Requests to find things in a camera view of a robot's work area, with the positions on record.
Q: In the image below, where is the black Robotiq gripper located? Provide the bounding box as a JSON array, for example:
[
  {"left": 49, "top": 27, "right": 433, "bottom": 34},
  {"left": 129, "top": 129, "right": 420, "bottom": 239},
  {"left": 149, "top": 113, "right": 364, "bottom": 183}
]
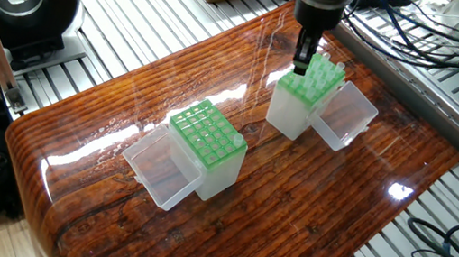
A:
[{"left": 285, "top": 0, "right": 347, "bottom": 82}]

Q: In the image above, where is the black cable bundle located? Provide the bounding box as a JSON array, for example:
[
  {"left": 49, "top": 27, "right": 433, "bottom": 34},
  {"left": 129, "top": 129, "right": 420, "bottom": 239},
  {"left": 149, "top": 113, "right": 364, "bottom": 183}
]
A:
[{"left": 345, "top": 0, "right": 459, "bottom": 72}]

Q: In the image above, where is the clear green-rack pipette tip box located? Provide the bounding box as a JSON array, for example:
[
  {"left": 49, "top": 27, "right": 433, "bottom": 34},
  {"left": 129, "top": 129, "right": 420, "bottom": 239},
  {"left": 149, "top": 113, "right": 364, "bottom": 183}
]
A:
[
  {"left": 115, "top": 89, "right": 254, "bottom": 222},
  {"left": 262, "top": 46, "right": 386, "bottom": 156}
]

